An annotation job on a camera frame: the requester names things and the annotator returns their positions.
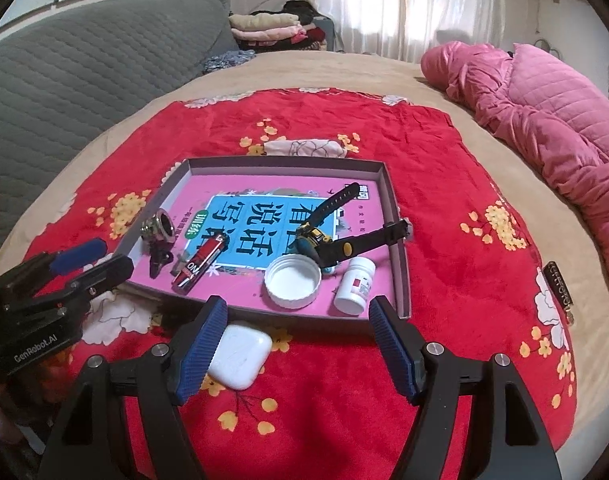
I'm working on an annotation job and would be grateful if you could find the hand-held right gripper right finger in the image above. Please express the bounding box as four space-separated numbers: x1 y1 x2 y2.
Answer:
368 295 562 480

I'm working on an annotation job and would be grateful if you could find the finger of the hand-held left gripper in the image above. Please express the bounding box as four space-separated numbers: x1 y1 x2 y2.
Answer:
67 254 135 311
0 239 108 296

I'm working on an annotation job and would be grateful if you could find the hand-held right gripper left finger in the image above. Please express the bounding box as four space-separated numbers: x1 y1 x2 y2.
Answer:
37 295 230 480

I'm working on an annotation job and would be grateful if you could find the white earbuds case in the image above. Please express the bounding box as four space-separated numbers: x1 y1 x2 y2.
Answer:
207 321 274 392

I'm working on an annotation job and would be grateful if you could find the white pill bottle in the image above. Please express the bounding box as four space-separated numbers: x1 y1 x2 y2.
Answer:
333 256 376 317

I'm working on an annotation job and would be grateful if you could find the grey shallow cardboard box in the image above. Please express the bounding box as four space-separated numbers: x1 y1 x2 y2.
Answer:
122 157 412 321

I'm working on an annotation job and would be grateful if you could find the red black battery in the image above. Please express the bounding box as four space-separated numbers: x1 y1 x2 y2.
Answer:
171 236 229 293

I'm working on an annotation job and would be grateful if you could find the white plastic pipe fitting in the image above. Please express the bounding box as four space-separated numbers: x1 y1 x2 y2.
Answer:
263 254 322 310

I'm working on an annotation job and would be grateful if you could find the black yellow wrist watch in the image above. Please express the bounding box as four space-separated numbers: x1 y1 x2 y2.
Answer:
294 181 414 268

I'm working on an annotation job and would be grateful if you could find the pink book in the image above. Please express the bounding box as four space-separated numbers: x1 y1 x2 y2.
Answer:
134 175 400 316

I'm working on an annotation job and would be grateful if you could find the grey quilted cover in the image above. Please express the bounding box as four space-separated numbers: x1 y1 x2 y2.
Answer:
0 0 240 196

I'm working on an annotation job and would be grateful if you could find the red floral blanket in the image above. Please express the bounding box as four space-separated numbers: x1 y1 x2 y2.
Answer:
0 87 580 480

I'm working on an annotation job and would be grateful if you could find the blue patterned cloth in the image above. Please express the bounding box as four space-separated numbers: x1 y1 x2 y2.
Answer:
202 50 255 73

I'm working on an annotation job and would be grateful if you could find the beige bed sheet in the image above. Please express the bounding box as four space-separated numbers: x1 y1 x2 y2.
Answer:
0 50 609 480

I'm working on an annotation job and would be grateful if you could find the pink folded garment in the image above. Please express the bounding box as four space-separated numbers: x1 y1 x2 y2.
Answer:
232 24 310 46

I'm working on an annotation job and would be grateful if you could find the pink quilt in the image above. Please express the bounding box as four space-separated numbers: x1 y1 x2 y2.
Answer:
420 41 609 286

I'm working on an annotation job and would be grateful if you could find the cream folded garment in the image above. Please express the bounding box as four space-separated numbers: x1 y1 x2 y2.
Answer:
228 11 300 31

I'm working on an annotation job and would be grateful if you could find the dark clothes pile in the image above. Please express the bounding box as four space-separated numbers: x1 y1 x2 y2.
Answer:
284 0 330 51

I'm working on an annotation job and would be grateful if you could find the white curtain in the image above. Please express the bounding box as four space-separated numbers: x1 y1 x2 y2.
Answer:
309 0 507 63

